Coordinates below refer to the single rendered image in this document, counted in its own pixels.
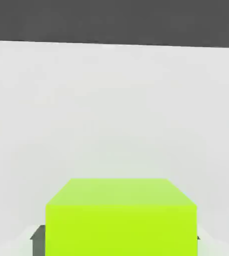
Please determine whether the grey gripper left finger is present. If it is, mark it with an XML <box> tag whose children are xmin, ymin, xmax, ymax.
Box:
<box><xmin>0</xmin><ymin>224</ymin><xmax>47</xmax><ymax>256</ymax></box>

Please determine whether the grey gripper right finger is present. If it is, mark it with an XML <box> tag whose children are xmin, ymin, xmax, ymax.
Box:
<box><xmin>196</xmin><ymin>227</ymin><xmax>229</xmax><ymax>256</ymax></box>

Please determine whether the small lime green cube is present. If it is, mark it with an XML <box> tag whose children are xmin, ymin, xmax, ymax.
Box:
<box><xmin>45</xmin><ymin>177</ymin><xmax>198</xmax><ymax>256</ymax></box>

